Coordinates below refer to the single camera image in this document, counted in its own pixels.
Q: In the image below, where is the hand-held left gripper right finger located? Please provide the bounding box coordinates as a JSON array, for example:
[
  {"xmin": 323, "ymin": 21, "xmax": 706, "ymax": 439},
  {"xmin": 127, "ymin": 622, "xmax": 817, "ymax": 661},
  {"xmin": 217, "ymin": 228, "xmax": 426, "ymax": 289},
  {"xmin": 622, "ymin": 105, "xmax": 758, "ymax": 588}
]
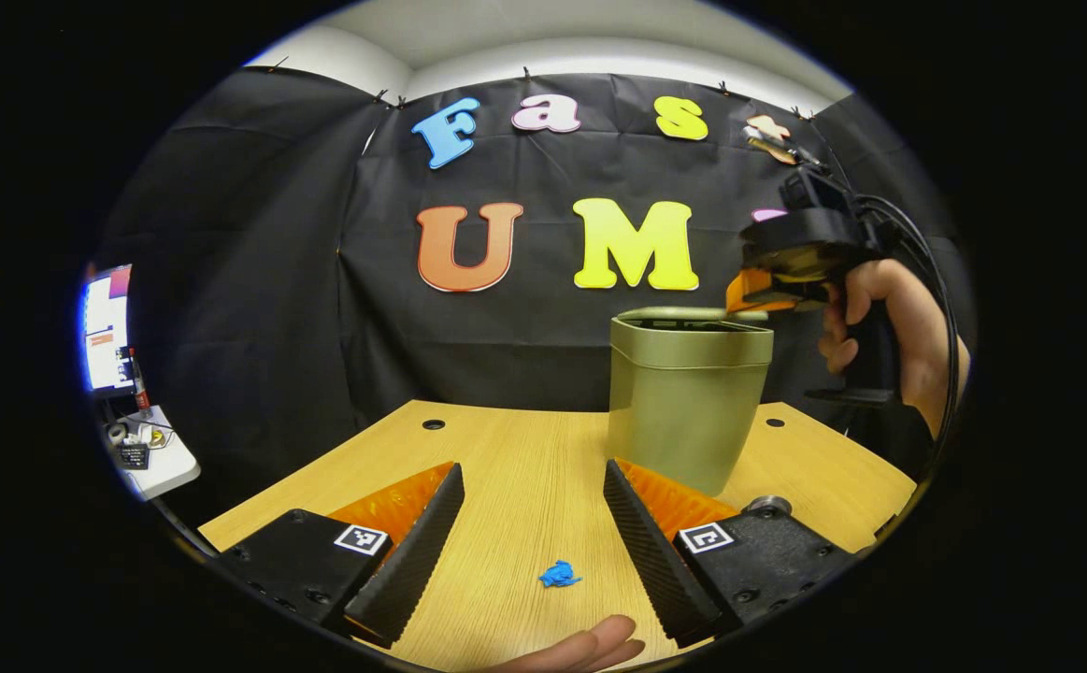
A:
[{"xmin": 603, "ymin": 458, "xmax": 857, "ymax": 648}]

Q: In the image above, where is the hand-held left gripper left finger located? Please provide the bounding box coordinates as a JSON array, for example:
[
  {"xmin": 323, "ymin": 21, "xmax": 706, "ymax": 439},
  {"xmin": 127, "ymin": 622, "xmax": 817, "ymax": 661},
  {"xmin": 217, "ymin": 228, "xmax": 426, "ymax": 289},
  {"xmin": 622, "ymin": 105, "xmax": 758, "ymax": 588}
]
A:
[{"xmin": 216, "ymin": 463, "xmax": 465, "ymax": 648}]

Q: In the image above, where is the computer monitor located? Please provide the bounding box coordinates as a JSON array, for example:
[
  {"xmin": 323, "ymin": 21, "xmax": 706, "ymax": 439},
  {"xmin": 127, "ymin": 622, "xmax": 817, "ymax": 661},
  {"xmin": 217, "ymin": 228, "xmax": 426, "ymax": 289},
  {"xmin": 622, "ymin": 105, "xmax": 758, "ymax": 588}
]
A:
[{"xmin": 83, "ymin": 265, "xmax": 135, "ymax": 394}]

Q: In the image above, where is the red bottle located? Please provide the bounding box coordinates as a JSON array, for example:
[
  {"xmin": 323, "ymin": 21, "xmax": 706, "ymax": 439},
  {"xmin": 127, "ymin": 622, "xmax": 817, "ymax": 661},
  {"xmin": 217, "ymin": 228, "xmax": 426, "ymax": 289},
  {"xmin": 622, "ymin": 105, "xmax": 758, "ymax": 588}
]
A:
[{"xmin": 129, "ymin": 348, "xmax": 153, "ymax": 419}]

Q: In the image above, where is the green desktop garbage bin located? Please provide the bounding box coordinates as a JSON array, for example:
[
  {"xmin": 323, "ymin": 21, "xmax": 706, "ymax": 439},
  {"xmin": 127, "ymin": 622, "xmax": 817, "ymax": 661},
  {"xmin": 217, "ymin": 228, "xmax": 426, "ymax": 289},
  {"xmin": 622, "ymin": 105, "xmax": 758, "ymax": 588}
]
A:
[{"xmin": 607, "ymin": 305, "xmax": 776, "ymax": 496}]

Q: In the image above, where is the white side table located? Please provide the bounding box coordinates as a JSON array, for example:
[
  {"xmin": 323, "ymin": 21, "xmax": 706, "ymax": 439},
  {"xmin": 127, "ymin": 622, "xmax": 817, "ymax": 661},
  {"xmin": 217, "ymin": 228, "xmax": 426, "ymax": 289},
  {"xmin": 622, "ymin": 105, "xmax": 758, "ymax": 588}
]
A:
[{"xmin": 104, "ymin": 404, "xmax": 201, "ymax": 501}]

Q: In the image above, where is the wooden desktop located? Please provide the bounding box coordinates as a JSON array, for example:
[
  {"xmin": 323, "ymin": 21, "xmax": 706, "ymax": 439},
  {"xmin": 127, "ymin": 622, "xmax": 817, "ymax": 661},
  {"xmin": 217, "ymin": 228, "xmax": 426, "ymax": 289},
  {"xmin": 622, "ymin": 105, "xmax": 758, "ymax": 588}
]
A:
[{"xmin": 197, "ymin": 400, "xmax": 918, "ymax": 672}]

